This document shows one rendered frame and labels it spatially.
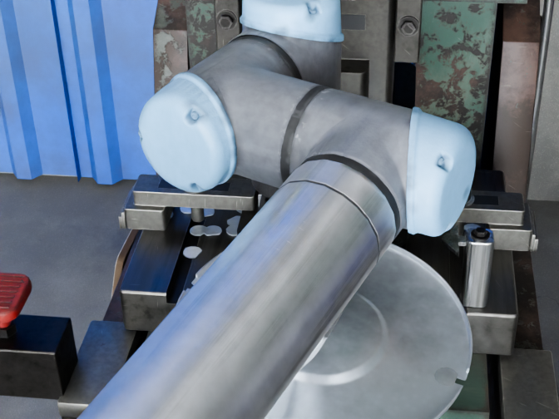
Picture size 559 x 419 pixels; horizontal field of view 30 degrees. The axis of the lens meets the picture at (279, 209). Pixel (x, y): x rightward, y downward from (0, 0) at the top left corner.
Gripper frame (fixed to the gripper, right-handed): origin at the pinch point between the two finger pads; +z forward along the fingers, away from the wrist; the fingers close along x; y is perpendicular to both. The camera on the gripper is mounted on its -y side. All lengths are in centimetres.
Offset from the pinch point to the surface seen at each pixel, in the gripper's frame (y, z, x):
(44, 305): 98, 79, 67
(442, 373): 2.6, 2.4, -13.6
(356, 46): 25.9, -19.6, -3.7
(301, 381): -0.2, 2.0, -0.7
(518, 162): 56, 11, -25
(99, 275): 110, 79, 57
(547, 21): 67, -5, -28
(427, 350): 5.3, 2.0, -12.3
